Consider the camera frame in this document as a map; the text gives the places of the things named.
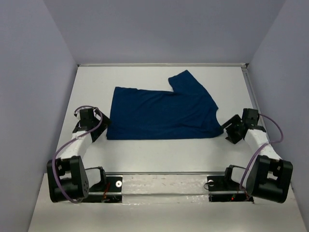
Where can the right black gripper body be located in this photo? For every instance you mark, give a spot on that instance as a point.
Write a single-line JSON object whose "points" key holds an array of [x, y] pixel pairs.
{"points": [[232, 129]]}

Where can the blue t shirt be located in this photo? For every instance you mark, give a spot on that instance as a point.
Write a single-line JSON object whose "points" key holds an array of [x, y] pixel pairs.
{"points": [[186, 112]]}

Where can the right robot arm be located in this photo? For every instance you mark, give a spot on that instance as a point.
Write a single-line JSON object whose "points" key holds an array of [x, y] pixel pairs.
{"points": [[267, 175]]}

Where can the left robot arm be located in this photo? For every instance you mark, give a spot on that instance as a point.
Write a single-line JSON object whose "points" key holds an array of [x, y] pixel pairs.
{"points": [[68, 179]]}

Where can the aluminium rail front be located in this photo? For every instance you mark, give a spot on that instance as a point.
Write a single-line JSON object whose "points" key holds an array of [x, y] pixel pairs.
{"points": [[166, 173]]}

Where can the aluminium rail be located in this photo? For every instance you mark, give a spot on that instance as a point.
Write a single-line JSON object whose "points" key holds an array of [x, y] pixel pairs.
{"points": [[242, 65], [166, 173]]}

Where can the aluminium rail back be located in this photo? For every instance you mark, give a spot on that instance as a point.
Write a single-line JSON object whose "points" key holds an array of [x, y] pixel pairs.
{"points": [[242, 65]]}

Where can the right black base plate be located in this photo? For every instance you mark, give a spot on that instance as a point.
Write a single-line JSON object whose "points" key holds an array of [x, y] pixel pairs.
{"points": [[221, 191]]}

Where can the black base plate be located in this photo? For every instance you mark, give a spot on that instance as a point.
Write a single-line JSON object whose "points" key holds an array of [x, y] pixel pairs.
{"points": [[111, 192], [221, 191]]}

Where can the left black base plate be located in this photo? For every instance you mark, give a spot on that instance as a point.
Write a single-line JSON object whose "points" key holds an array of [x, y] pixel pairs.
{"points": [[111, 192]]}

